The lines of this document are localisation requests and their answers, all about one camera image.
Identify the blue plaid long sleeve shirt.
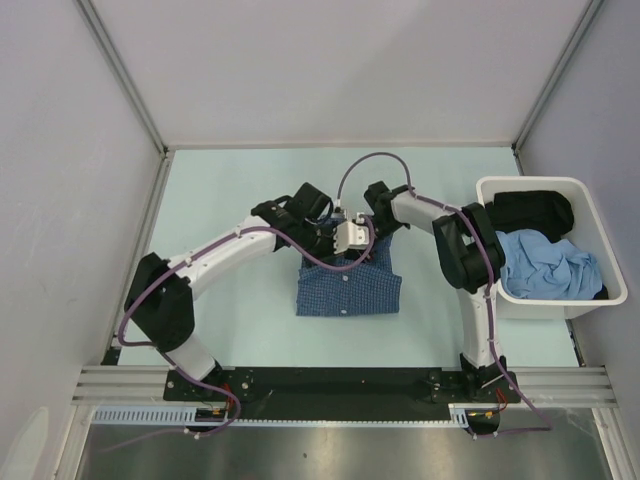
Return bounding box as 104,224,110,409
296,237,402,317

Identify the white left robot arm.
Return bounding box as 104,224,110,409
118,182,334,400

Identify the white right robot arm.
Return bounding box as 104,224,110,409
364,181,506,401

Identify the light blue garment in bin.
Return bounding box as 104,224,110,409
496,230,604,301

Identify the black garment in bin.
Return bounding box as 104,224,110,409
485,190,575,243

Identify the white plastic bin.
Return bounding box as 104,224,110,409
476,176,628,319

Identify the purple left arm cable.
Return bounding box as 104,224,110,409
97,212,379,454

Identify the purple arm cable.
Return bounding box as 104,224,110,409
97,212,379,454
334,152,554,441

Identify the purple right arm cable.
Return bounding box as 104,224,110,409
334,152,554,441

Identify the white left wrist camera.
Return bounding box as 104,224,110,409
333,220,372,255

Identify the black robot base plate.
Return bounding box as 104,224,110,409
163,367,521,422

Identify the white slotted cable duct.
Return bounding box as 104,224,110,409
93,406,197,425

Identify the aluminium front rail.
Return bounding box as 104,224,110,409
71,366,618,409

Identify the right aluminium corner post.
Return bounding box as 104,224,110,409
511,0,607,157

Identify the aluminium corner post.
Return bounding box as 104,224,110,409
511,0,607,157
73,0,168,158

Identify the left aluminium corner post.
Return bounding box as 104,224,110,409
73,0,168,158

